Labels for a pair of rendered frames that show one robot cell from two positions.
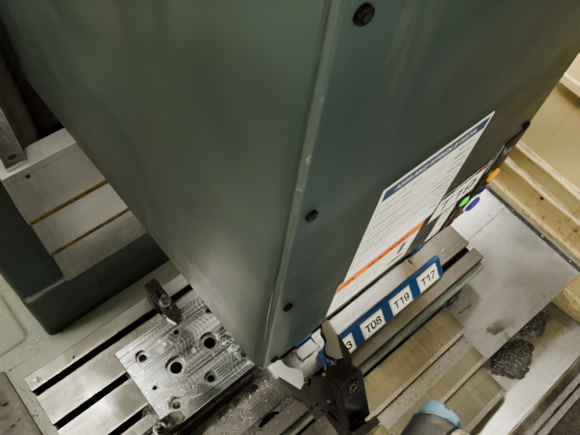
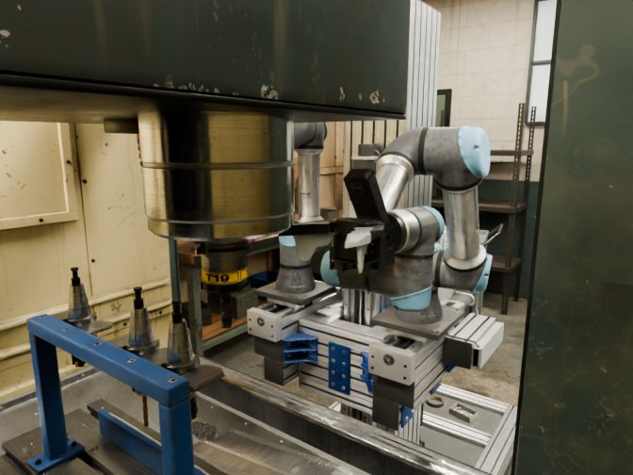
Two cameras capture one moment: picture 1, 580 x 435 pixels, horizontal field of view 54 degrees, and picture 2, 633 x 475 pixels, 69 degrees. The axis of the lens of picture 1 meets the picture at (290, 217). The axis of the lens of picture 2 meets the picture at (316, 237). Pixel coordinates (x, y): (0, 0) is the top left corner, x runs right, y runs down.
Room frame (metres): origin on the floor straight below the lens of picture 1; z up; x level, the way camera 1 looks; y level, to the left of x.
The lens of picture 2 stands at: (0.36, 0.59, 1.58)
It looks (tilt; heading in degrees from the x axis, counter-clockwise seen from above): 12 degrees down; 266
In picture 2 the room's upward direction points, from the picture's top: straight up
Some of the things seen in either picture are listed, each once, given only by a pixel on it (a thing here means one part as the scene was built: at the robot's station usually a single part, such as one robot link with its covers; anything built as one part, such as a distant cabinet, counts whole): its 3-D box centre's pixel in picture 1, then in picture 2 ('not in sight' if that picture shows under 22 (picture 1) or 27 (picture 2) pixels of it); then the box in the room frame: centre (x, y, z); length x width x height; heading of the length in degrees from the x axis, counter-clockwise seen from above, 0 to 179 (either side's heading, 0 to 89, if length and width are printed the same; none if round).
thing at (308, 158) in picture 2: not in sight; (308, 185); (0.27, -1.22, 1.41); 0.15 x 0.12 x 0.55; 65
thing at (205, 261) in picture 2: not in sight; (224, 265); (0.43, 0.08, 1.44); 0.05 x 0.05 x 0.03
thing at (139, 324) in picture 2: not in sight; (139, 324); (0.62, -0.21, 1.26); 0.04 x 0.04 x 0.07
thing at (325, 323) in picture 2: not in sight; (359, 358); (0.10, -0.99, 0.79); 0.36 x 0.27 x 0.85; 140
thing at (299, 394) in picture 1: (304, 386); (367, 232); (0.24, -0.07, 1.45); 0.09 x 0.05 x 0.02; 74
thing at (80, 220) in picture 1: (124, 185); not in sight; (0.72, 0.41, 1.16); 0.48 x 0.05 x 0.51; 140
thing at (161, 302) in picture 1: (165, 305); not in sight; (0.50, 0.27, 0.97); 0.13 x 0.03 x 0.15; 50
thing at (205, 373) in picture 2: not in sight; (202, 375); (0.50, -0.11, 1.21); 0.07 x 0.05 x 0.01; 50
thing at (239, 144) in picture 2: not in sight; (220, 172); (0.43, 0.08, 1.55); 0.16 x 0.16 x 0.12
